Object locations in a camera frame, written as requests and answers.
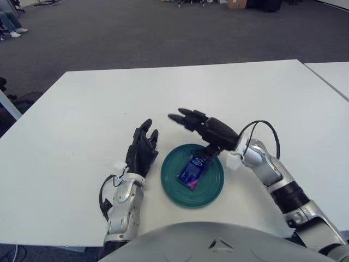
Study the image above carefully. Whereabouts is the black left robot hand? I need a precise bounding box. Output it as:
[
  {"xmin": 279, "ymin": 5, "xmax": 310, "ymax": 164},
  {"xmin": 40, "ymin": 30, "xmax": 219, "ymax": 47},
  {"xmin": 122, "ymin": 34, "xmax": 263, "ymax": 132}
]
[{"xmin": 125, "ymin": 118, "xmax": 159, "ymax": 177}]

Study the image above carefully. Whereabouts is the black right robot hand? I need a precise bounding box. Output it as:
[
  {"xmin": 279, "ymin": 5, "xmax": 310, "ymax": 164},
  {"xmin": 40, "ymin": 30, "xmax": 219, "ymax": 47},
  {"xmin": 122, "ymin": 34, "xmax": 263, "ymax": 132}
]
[{"xmin": 167, "ymin": 108, "xmax": 238, "ymax": 159}]

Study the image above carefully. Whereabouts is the blue gum pack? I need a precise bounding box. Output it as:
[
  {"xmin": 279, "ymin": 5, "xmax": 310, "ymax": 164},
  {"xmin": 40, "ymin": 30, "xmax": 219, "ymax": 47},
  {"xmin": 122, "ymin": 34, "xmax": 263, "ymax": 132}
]
[{"xmin": 176, "ymin": 156, "xmax": 208, "ymax": 191}]

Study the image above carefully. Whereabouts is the green round plate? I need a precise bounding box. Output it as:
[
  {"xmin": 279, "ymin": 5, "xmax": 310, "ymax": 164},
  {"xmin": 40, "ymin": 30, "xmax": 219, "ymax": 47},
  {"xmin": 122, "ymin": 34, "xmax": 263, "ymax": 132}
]
[{"xmin": 160, "ymin": 144, "xmax": 225, "ymax": 210}]

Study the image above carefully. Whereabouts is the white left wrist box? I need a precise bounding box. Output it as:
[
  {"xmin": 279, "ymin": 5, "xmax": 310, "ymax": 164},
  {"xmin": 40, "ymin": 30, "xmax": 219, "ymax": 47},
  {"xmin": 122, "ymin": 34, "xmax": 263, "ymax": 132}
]
[{"xmin": 113, "ymin": 160, "xmax": 129, "ymax": 178}]

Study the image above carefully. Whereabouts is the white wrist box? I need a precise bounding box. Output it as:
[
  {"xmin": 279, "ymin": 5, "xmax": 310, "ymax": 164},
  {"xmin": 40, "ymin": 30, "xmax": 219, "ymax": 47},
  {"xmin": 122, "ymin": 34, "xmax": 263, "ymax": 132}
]
[
  {"xmin": 225, "ymin": 154, "xmax": 243, "ymax": 170},
  {"xmin": 113, "ymin": 160, "xmax": 129, "ymax": 178}
]

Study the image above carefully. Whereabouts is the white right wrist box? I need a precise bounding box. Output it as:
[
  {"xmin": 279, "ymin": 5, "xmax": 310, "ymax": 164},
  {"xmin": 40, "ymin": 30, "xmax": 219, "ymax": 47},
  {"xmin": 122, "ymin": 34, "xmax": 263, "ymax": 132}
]
[{"xmin": 225, "ymin": 154, "xmax": 243, "ymax": 170}]

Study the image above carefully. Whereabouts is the grey robot torso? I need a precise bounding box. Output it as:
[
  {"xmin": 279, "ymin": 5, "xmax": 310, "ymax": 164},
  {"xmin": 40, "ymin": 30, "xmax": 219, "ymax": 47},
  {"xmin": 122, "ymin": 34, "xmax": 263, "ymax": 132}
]
[{"xmin": 98, "ymin": 221, "xmax": 339, "ymax": 262}]

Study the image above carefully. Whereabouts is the black chair wheel base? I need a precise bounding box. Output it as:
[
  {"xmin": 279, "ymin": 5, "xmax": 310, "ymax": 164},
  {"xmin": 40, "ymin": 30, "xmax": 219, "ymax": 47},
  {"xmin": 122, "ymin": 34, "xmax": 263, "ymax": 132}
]
[{"xmin": 176, "ymin": 0, "xmax": 209, "ymax": 8}]

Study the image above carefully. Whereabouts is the black cabinet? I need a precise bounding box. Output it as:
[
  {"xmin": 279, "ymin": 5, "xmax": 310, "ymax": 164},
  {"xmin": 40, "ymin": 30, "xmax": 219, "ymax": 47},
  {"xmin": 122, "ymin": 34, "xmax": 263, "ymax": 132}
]
[{"xmin": 246, "ymin": 0, "xmax": 284, "ymax": 12}]

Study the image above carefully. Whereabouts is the white table leg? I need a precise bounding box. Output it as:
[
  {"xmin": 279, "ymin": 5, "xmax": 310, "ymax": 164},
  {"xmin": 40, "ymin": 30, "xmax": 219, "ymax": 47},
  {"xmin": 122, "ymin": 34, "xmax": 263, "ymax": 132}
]
[{"xmin": 0, "ymin": 88, "xmax": 22, "ymax": 121}]

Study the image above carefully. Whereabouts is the black office chair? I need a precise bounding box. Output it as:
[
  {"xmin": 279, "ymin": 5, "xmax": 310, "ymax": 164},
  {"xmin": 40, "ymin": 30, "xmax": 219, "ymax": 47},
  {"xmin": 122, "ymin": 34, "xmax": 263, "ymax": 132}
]
[{"xmin": 0, "ymin": 76, "xmax": 42, "ymax": 110}]

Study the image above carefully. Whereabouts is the seated person in jeans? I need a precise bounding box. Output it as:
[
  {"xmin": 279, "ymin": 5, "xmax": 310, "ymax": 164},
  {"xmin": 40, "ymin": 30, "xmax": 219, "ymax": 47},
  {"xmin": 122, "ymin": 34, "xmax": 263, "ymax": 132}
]
[{"xmin": 0, "ymin": 7, "xmax": 29, "ymax": 38}]

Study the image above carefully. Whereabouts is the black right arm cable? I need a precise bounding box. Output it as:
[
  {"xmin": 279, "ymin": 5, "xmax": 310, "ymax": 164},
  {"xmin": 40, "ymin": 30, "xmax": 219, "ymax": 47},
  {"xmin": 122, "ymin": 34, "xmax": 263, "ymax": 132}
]
[{"xmin": 239, "ymin": 120, "xmax": 281, "ymax": 159}]

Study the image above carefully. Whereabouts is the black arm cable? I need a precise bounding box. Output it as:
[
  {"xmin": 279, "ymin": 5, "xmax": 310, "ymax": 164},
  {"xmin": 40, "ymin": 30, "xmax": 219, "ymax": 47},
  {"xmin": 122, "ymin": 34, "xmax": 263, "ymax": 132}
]
[
  {"xmin": 239, "ymin": 120, "xmax": 281, "ymax": 159},
  {"xmin": 99, "ymin": 174, "xmax": 129, "ymax": 222}
]

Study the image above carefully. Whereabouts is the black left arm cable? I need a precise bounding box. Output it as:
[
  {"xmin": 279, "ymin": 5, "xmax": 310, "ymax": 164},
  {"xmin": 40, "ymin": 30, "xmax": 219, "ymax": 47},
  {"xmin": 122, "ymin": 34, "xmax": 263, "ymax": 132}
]
[{"xmin": 99, "ymin": 174, "xmax": 129, "ymax": 222}]

